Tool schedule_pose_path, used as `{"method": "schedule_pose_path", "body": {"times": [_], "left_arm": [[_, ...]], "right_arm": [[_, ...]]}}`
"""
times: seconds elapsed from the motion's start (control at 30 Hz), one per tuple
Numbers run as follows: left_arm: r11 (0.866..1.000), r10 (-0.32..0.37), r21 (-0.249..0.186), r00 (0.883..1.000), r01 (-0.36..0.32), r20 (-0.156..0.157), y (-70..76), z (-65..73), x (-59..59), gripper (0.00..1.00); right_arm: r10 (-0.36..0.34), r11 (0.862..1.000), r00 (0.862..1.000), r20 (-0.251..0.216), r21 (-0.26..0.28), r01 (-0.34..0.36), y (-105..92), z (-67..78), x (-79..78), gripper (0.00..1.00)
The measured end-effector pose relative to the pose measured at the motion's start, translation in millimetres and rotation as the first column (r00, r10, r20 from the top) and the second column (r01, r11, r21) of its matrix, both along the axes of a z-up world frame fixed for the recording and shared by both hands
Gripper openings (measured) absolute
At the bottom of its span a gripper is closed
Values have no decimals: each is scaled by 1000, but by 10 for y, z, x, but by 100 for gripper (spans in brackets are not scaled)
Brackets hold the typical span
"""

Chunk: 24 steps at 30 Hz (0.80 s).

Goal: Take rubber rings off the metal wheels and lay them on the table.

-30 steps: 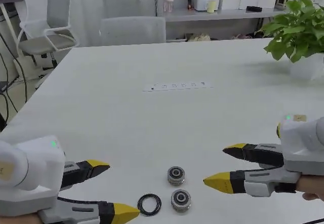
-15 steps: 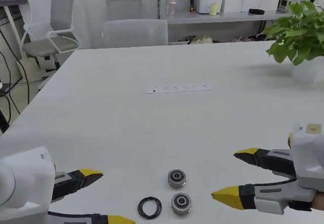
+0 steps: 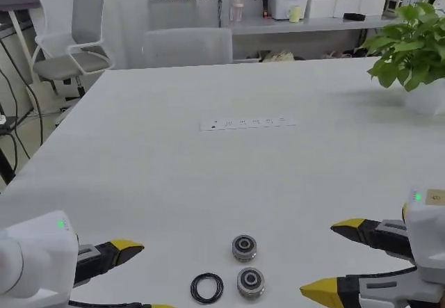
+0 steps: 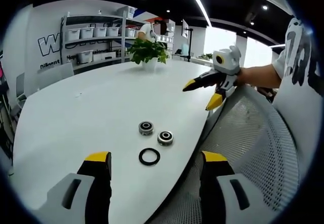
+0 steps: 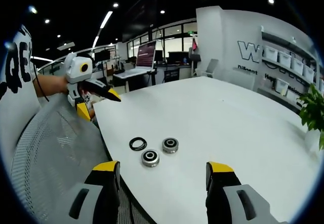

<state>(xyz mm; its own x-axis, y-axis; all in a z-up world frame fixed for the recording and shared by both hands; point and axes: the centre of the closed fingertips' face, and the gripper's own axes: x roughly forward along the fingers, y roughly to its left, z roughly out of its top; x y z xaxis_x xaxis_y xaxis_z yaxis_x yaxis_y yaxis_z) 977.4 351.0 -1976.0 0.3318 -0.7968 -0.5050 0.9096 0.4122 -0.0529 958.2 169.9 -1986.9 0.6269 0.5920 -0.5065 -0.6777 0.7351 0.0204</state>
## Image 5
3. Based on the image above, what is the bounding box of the green potted plant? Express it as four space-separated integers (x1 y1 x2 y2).
297 83 324 154

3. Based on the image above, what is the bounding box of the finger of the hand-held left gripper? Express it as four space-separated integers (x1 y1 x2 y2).
83 79 122 103
75 102 91 122

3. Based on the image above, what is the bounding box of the black rubber ring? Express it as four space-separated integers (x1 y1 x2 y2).
129 137 145 151
131 137 148 150

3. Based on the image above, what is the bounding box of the metal wheel with rubber ring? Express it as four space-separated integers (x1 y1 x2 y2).
141 149 161 168
161 137 180 155

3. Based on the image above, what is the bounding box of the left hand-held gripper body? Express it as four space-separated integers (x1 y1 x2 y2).
63 53 93 108

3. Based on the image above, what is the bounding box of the grey mesh office chair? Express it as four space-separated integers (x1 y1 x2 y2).
10 92 155 224

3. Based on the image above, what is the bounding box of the wall shelf with white bins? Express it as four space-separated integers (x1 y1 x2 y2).
260 25 324 110

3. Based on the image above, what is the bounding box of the white standing desk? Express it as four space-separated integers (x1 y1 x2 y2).
112 66 157 94

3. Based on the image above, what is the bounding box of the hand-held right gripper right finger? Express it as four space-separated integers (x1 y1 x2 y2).
205 161 289 224

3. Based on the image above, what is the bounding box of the monitor screen on desk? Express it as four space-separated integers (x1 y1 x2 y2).
135 40 157 68

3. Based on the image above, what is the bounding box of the person's left forearm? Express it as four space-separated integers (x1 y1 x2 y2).
32 74 69 98

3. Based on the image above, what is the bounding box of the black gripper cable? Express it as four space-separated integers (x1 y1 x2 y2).
29 56 50 103

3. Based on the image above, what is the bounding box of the white table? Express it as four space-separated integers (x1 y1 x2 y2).
91 75 321 224

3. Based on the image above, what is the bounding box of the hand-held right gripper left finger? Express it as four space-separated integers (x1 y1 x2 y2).
49 160 122 224

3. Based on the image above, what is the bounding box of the person's body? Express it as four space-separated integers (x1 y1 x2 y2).
0 24 43 164

